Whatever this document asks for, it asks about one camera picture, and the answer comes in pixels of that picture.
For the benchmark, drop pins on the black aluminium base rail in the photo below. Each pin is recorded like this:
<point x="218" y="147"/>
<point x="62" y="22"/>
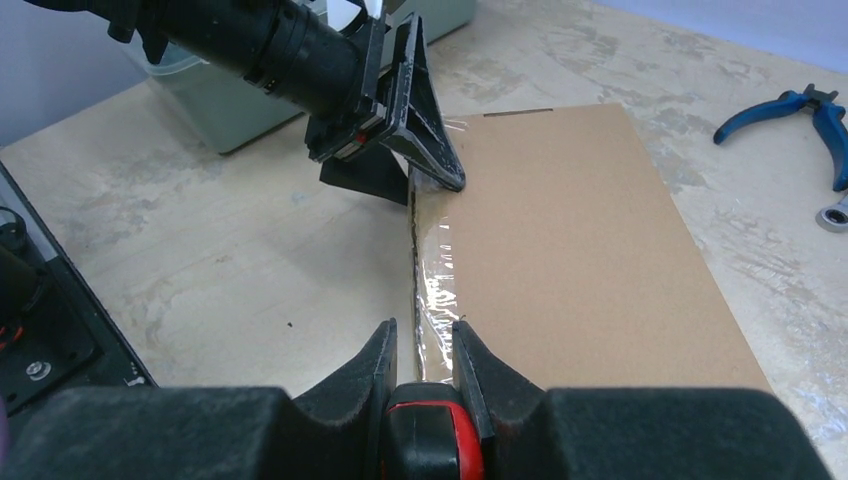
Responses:
<point x="55" y="332"/>

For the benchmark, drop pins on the brown cardboard express box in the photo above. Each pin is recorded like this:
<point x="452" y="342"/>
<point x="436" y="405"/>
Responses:
<point x="568" y="257"/>

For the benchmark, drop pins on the small silver wrench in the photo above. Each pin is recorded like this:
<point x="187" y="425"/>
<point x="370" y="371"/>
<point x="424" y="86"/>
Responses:
<point x="834" y="218"/>

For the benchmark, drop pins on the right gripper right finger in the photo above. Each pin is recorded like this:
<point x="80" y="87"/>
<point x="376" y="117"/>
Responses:
<point x="527" y="432"/>

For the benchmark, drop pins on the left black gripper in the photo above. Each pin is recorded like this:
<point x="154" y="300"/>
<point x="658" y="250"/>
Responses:
<point x="391" y="105"/>

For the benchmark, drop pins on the red black utility knife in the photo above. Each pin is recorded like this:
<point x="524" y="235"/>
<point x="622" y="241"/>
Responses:
<point x="426" y="433"/>

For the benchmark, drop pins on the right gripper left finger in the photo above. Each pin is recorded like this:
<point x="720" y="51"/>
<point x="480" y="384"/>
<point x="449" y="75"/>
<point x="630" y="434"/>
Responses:
<point x="328" y="432"/>

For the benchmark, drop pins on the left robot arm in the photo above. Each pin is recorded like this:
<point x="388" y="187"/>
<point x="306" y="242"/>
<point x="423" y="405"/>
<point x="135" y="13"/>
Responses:
<point x="282" y="48"/>

